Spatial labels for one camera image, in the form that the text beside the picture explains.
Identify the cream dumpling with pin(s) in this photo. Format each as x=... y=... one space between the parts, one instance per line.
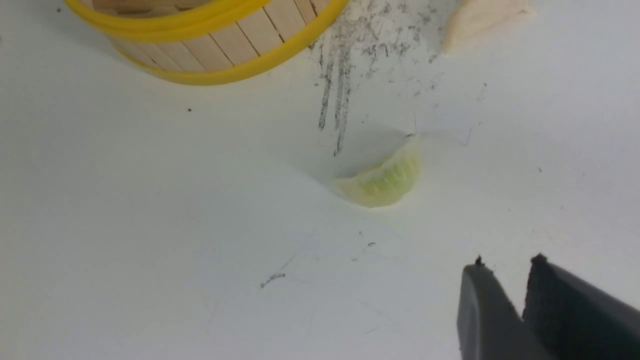
x=471 y=17

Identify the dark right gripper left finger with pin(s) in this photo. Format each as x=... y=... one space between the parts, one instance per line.
x=488 y=326

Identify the green-tinted dumpling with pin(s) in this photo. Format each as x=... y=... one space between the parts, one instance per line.
x=387 y=182

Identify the bamboo steamer tray yellow rims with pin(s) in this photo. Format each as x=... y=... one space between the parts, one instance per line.
x=208 y=42

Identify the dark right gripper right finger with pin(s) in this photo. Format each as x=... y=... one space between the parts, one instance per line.
x=575 y=320

